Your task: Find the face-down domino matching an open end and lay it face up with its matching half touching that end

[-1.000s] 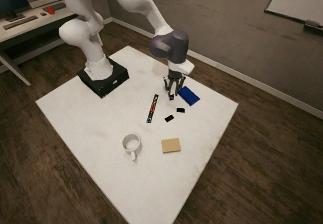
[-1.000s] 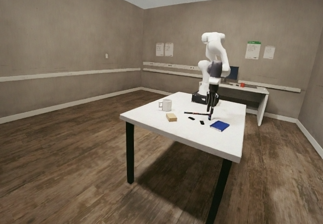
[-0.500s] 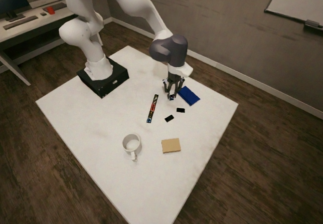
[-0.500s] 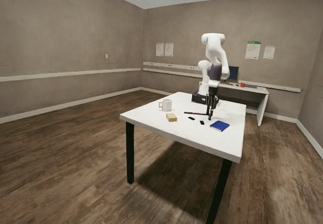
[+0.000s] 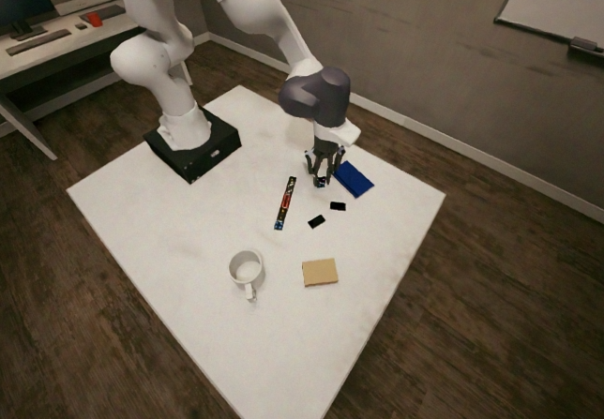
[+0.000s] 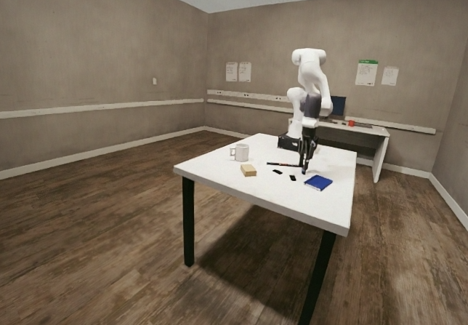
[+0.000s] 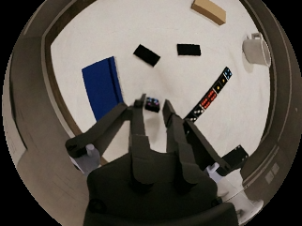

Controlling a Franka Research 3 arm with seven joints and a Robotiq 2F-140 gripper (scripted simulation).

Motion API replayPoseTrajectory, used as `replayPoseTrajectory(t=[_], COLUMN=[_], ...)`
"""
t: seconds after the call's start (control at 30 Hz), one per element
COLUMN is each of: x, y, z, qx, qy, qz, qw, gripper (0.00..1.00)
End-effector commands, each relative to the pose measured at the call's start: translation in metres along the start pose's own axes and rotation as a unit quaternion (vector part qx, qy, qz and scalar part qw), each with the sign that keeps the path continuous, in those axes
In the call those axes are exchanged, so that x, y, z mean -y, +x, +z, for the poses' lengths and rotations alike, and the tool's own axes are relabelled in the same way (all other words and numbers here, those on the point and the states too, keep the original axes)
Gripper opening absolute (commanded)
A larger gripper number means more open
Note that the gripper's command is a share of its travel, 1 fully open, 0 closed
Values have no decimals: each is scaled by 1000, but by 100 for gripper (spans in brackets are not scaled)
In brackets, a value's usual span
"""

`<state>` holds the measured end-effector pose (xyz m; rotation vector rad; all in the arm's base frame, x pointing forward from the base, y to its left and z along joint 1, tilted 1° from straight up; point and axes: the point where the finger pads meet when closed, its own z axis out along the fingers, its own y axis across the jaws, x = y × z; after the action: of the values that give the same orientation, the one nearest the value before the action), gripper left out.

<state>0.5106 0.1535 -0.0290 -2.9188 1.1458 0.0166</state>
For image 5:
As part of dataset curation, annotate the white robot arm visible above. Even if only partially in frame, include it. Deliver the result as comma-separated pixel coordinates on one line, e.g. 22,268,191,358
110,0,361,151

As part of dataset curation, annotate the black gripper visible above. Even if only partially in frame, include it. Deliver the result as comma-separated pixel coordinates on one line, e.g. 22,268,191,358
304,135,346,187

